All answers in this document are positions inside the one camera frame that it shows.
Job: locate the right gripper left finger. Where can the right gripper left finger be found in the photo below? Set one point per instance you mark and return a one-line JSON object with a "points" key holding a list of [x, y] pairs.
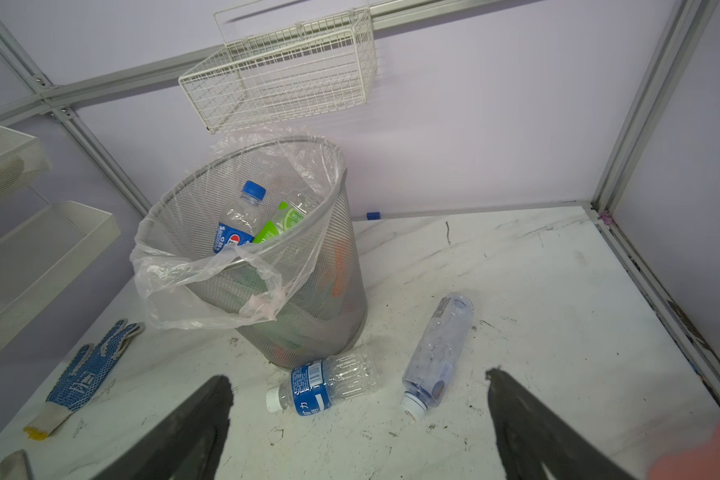
{"points": [[187, 444]]}

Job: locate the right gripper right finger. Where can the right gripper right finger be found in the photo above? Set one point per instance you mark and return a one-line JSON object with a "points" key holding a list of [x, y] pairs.
{"points": [[534, 443]]}

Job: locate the tall clear bottle white cap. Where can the tall clear bottle white cap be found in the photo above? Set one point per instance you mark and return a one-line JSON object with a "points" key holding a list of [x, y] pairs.
{"points": [[432, 365]]}

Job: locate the clear bottle blue label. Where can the clear bottle blue label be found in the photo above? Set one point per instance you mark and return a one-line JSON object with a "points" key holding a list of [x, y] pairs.
{"points": [[321, 384]]}

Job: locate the green label clear bottle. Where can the green label clear bottle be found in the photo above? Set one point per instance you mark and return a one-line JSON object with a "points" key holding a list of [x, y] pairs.
{"points": [[295, 207]]}

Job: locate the clear plastic bin liner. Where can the clear plastic bin liner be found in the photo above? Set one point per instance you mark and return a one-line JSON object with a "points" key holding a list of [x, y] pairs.
{"points": [[185, 285]]}

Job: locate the grey mesh waste bin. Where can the grey mesh waste bin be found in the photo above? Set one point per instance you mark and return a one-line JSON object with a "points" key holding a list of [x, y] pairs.
{"points": [[296, 297]]}

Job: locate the blue dotted work glove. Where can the blue dotted work glove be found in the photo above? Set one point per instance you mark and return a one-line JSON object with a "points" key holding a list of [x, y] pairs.
{"points": [[82, 377]]}

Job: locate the white knit work glove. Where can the white knit work glove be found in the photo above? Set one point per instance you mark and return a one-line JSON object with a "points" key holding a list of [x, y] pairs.
{"points": [[16, 466]]}

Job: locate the white mesh lower shelf tray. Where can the white mesh lower shelf tray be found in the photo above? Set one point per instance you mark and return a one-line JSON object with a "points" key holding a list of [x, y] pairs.
{"points": [[43, 255]]}

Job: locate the white mesh shelf tray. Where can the white mesh shelf tray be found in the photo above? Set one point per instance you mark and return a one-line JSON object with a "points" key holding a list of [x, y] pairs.
{"points": [[43, 255], [22, 160]]}

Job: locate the white mesh upper shelf tray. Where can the white mesh upper shelf tray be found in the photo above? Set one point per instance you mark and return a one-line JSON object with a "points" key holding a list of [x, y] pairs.
{"points": [[22, 160]]}

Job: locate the white wire wall basket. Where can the white wire wall basket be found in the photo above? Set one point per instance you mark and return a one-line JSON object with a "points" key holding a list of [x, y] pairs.
{"points": [[304, 69]]}

